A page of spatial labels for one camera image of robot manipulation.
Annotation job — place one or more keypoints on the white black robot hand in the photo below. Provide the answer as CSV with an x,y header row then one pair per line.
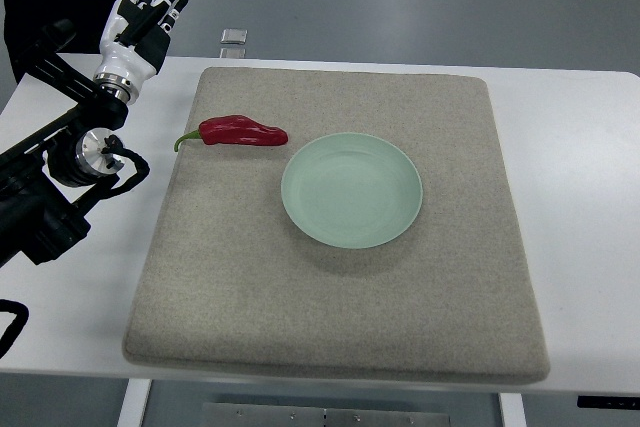
x,y
134,44

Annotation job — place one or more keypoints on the red chili pepper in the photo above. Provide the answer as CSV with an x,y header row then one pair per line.
x,y
235,130

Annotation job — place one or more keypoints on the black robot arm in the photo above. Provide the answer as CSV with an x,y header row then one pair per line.
x,y
53,178

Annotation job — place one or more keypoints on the metal floor socket plate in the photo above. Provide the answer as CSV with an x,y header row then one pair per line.
x,y
234,36

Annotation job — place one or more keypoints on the light green plate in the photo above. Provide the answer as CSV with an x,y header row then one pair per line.
x,y
351,191

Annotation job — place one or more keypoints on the beige fabric mat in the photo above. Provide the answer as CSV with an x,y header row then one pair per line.
x,y
230,283

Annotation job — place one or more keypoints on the white table leg left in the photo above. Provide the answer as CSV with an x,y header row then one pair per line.
x,y
134,403

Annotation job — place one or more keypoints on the white table leg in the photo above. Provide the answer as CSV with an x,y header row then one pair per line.
x,y
512,410
134,403

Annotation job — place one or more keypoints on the white table leg right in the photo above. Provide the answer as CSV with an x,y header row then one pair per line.
x,y
512,410

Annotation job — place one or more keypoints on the black table control panel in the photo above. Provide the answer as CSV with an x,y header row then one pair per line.
x,y
608,402

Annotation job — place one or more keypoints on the metal base plate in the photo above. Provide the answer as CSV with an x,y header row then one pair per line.
x,y
228,414

